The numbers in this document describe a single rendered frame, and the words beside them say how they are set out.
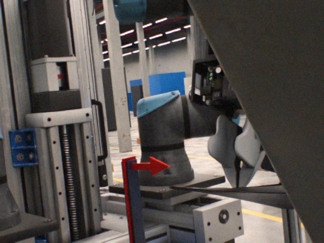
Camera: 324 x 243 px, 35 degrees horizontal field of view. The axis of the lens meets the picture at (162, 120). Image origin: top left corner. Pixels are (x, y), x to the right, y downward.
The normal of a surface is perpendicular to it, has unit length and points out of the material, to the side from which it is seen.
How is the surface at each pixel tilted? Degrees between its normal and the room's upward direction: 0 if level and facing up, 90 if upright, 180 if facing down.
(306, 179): 130
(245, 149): 93
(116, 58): 90
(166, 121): 93
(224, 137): 85
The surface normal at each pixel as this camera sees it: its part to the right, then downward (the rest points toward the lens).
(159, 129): -0.05, 0.06
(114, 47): 0.48, 0.00
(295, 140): -0.38, 0.72
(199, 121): 0.03, 0.30
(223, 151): 0.77, -0.13
